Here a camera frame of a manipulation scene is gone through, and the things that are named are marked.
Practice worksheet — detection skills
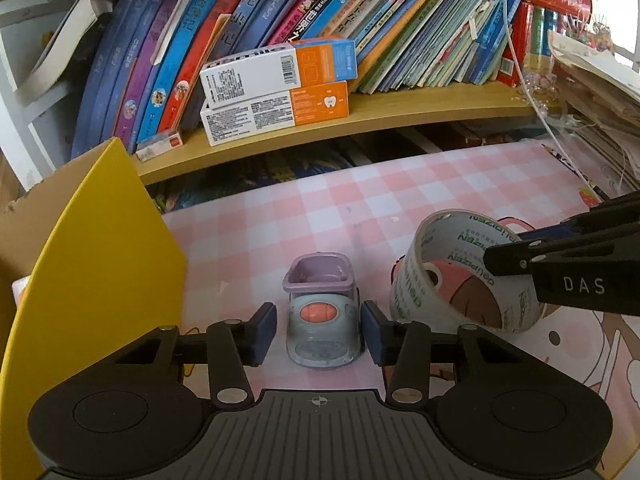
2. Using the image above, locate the grey and purple toy car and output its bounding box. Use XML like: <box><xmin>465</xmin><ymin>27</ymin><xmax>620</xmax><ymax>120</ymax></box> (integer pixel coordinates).
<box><xmin>282</xmin><ymin>254</ymin><xmax>366</xmax><ymax>371</ymax></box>

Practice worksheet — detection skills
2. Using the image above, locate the printed clear tape roll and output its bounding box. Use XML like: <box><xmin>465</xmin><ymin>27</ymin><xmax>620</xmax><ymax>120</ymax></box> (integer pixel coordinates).
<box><xmin>389</xmin><ymin>208</ymin><xmax>547</xmax><ymax>335</ymax></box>

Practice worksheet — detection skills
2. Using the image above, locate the small white card box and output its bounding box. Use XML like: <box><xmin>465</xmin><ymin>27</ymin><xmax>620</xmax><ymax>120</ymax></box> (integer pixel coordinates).
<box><xmin>135</xmin><ymin>129</ymin><xmax>182</xmax><ymax>163</ymax></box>

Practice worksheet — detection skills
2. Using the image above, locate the stack of loose papers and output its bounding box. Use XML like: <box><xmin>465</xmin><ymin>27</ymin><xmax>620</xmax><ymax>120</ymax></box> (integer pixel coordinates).
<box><xmin>547</xmin><ymin>30</ymin><xmax>640</xmax><ymax>196</ymax></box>

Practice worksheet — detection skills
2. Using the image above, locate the wooden bookshelf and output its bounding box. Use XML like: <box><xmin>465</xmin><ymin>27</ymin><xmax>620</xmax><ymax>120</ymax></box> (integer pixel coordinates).
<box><xmin>135</xmin><ymin>80</ymin><xmax>551</xmax><ymax>186</ymax></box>

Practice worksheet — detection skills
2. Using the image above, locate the white cable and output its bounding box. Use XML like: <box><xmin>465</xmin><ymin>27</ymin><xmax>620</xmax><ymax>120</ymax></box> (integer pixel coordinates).
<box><xmin>492</xmin><ymin>0</ymin><xmax>601</xmax><ymax>201</ymax></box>

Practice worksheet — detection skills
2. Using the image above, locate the clear bead string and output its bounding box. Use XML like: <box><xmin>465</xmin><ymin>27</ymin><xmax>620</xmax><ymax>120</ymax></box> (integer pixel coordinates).
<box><xmin>520</xmin><ymin>67</ymin><xmax>566</xmax><ymax>126</ymax></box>

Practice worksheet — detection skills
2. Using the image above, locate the cardboard box with yellow flaps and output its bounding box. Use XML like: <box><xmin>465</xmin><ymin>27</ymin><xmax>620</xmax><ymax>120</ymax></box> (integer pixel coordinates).
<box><xmin>0</xmin><ymin>137</ymin><xmax>188</xmax><ymax>480</ymax></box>

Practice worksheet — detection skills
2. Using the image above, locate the row of colourful books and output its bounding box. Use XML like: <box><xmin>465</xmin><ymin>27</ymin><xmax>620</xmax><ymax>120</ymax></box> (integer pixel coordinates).
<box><xmin>70</xmin><ymin>0</ymin><xmax>593</xmax><ymax>161</ymax></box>

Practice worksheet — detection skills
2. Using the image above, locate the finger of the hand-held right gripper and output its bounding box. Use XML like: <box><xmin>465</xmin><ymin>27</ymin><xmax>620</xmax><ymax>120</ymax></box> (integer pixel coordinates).
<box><xmin>519</xmin><ymin>192</ymin><xmax>640</xmax><ymax>245</ymax></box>
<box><xmin>484</xmin><ymin>224</ymin><xmax>640</xmax><ymax>277</ymax></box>

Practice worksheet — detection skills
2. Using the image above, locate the thick dark paperback book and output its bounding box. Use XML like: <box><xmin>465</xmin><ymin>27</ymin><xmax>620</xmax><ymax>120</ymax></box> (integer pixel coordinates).
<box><xmin>14</xmin><ymin>0</ymin><xmax>98</xmax><ymax>93</ymax></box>

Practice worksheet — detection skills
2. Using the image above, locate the pink checkered table mat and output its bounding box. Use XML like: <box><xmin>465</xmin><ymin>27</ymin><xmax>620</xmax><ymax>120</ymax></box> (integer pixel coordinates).
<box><xmin>160</xmin><ymin>140</ymin><xmax>640</xmax><ymax>480</ymax></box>

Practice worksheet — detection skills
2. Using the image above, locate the orange and white carton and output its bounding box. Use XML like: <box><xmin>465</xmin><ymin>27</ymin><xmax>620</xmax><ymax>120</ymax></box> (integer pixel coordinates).
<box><xmin>200</xmin><ymin>80</ymin><xmax>349</xmax><ymax>147</ymax></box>
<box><xmin>199</xmin><ymin>35</ymin><xmax>358</xmax><ymax>111</ymax></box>

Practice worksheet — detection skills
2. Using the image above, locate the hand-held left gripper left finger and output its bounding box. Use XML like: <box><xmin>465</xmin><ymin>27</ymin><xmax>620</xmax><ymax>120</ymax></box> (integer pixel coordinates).
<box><xmin>112</xmin><ymin>301</ymin><xmax>278</xmax><ymax>410</ymax></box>

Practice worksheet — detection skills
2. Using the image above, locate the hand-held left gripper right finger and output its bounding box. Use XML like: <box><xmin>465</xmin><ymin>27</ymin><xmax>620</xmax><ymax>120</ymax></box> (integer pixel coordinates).
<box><xmin>360</xmin><ymin>300</ymin><xmax>531</xmax><ymax>408</ymax></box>

